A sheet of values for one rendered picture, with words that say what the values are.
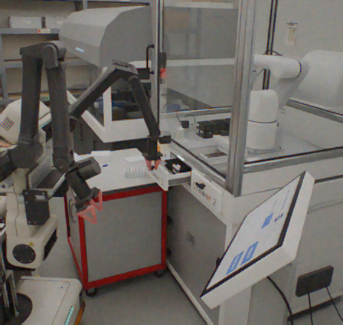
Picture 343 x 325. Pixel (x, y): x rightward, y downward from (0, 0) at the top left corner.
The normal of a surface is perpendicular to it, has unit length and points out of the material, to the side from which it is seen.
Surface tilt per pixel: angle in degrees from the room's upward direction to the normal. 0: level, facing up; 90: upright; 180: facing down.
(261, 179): 90
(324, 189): 90
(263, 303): 90
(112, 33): 90
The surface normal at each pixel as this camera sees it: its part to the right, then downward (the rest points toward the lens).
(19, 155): -0.05, 0.34
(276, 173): 0.41, 0.32
